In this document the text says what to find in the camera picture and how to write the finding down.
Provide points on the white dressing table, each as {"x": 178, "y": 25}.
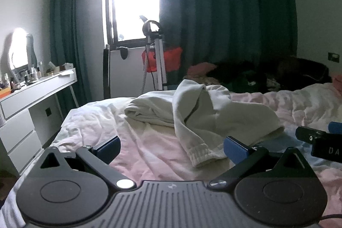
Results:
{"x": 18, "y": 121}

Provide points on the teal window curtain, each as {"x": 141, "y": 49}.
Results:
{"x": 227, "y": 9}
{"x": 72, "y": 30}

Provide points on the black wall socket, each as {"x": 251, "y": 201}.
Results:
{"x": 333, "y": 56}

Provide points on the pile of dark clothes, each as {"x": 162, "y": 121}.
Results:
{"x": 240, "y": 75}

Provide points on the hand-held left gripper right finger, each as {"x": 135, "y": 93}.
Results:
{"x": 235, "y": 150}

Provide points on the lit vanity mirror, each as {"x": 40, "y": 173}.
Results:
{"x": 20, "y": 49}

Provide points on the garment steamer stand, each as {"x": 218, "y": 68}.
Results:
{"x": 159, "y": 57}

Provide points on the dark armchair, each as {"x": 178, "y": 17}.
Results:
{"x": 304, "y": 73}

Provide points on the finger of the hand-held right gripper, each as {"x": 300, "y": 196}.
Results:
{"x": 311, "y": 134}
{"x": 336, "y": 128}

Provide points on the white tissue box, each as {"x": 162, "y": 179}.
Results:
{"x": 68, "y": 67}

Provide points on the red cloth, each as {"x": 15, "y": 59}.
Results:
{"x": 171, "y": 58}

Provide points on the group of cosmetic bottles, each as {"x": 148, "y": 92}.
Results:
{"x": 26, "y": 75}

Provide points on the small pink cloth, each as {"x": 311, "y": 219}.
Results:
{"x": 201, "y": 69}

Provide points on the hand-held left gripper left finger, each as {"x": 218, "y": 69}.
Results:
{"x": 109, "y": 150}

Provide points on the black object on windowsill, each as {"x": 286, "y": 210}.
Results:
{"x": 124, "y": 53}

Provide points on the pink fleece robe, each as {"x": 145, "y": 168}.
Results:
{"x": 337, "y": 78}

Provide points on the orange box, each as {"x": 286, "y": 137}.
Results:
{"x": 4, "y": 92}

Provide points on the white sweatpants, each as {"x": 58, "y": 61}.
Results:
{"x": 203, "y": 110}

